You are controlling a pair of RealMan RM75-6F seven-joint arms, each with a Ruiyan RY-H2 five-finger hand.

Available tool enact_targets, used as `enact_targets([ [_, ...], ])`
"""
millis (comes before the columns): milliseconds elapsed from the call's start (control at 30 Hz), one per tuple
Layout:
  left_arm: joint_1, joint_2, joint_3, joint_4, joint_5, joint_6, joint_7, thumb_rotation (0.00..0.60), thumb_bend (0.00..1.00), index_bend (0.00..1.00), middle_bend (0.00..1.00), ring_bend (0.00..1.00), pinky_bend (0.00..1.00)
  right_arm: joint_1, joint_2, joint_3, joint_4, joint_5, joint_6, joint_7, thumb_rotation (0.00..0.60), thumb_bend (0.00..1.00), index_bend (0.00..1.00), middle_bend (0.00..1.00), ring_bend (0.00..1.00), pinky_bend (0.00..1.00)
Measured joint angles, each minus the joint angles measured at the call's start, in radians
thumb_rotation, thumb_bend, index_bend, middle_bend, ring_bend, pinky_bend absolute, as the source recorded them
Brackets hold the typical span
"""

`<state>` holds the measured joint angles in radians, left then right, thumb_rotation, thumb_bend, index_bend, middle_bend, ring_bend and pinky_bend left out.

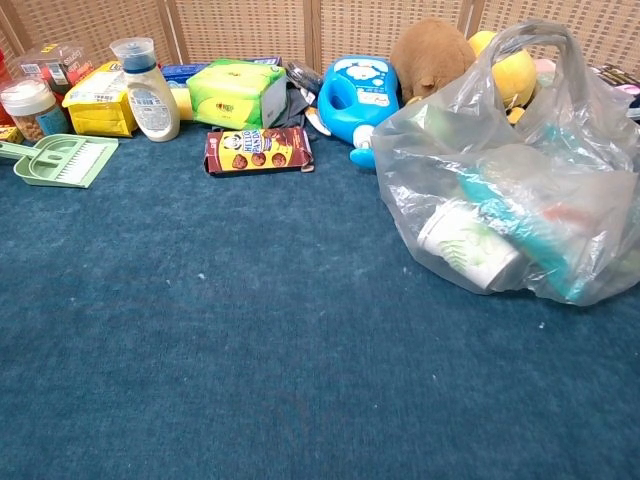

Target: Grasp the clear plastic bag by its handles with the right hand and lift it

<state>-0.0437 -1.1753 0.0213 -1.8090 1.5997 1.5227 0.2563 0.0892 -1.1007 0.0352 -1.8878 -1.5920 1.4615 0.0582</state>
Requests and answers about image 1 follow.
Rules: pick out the clear plastic bag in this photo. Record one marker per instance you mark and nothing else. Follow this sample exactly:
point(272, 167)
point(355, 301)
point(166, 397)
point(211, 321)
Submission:
point(560, 165)

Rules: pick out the Hello Panda biscuit box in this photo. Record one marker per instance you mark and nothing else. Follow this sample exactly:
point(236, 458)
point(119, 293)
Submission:
point(260, 150)

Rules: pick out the blue felt table cover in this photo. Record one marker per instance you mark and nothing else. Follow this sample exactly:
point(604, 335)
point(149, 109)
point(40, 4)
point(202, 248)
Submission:
point(250, 325)

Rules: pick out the white orange tube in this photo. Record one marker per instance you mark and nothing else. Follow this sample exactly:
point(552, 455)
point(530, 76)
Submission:
point(317, 122)

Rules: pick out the dark grey cloth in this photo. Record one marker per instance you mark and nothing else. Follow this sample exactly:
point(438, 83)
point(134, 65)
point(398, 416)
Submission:
point(295, 107)

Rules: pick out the white paper cup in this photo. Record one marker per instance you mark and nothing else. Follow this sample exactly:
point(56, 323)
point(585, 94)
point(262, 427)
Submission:
point(465, 245)

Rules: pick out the blue cartoon detergent bottle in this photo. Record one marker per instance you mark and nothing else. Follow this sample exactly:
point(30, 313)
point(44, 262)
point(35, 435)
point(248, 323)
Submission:
point(350, 95)

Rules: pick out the green tissue pack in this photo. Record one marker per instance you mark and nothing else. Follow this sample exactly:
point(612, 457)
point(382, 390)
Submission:
point(230, 92)

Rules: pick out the yellow sponge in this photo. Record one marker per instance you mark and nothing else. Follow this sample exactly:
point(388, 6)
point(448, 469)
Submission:
point(181, 102)

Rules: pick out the teal packet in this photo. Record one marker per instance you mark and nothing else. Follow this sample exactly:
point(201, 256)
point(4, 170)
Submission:
point(535, 235)

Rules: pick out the brown plush toy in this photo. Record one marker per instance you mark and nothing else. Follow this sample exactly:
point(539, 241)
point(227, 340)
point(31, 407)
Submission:
point(430, 55)

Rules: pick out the long blue box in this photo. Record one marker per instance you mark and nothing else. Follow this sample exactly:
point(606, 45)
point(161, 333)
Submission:
point(177, 72)

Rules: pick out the white bottle with blue cap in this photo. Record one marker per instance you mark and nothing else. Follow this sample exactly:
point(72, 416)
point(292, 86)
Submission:
point(150, 100)

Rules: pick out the woven folding screen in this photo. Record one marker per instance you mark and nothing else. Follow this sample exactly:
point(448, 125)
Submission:
point(240, 30)

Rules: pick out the yellow plush toy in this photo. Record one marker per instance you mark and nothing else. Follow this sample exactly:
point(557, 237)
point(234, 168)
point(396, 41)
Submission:
point(515, 70)

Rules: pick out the yellow Lipo biscuit pack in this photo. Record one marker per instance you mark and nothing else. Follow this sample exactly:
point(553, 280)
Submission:
point(97, 107)

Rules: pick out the green dustpan with brush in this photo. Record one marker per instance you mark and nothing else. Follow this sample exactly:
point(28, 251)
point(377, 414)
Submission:
point(65, 160)

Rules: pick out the pastel tissue multipack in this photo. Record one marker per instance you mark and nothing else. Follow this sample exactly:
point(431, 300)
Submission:
point(545, 70)

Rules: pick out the clear plastic food box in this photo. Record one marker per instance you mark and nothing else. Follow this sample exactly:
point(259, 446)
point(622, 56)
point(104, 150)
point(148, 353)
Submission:
point(60, 62)

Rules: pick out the white-lidded snack jar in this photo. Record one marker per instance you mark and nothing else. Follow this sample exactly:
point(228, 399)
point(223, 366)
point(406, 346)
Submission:
point(27, 105)

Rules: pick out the small red yellow box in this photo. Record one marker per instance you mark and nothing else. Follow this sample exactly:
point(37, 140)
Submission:
point(9, 135)

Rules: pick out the red lidded canister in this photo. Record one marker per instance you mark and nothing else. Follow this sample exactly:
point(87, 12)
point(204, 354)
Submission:
point(2, 85)

